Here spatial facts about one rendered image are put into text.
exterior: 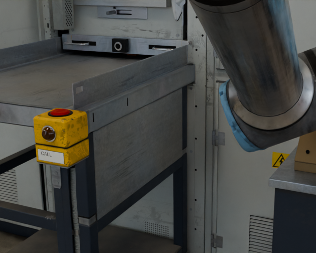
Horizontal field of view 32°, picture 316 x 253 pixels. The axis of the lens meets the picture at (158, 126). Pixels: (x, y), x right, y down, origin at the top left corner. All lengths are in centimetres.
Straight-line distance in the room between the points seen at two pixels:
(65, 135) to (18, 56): 97
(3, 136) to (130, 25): 79
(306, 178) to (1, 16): 132
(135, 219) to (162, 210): 14
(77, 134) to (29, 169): 132
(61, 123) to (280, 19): 55
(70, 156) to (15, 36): 111
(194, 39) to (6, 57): 65
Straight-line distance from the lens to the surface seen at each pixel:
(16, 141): 242
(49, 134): 109
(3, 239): 262
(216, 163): 195
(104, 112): 140
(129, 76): 156
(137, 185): 166
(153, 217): 217
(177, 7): 102
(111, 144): 149
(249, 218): 199
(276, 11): 64
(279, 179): 118
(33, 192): 245
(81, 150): 113
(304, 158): 122
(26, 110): 144
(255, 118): 97
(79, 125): 111
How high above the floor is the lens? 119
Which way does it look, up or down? 17 degrees down
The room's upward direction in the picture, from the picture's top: 1 degrees counter-clockwise
